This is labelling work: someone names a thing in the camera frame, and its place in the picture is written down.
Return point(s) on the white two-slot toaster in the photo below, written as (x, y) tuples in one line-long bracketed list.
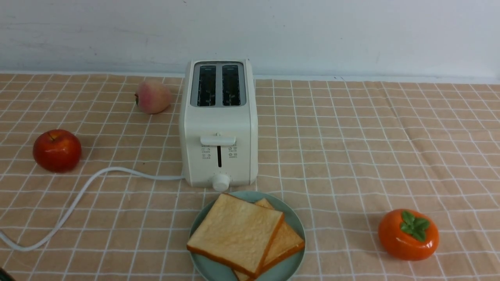
[(218, 124)]

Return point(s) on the pink peach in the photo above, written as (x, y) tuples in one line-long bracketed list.
[(153, 97)]

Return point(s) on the orange persimmon with green leaf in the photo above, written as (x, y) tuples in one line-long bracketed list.
[(408, 235)]

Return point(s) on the orange checkered tablecloth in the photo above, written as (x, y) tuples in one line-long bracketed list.
[(341, 154)]

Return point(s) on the red apple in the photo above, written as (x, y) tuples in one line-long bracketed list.
[(58, 151)]

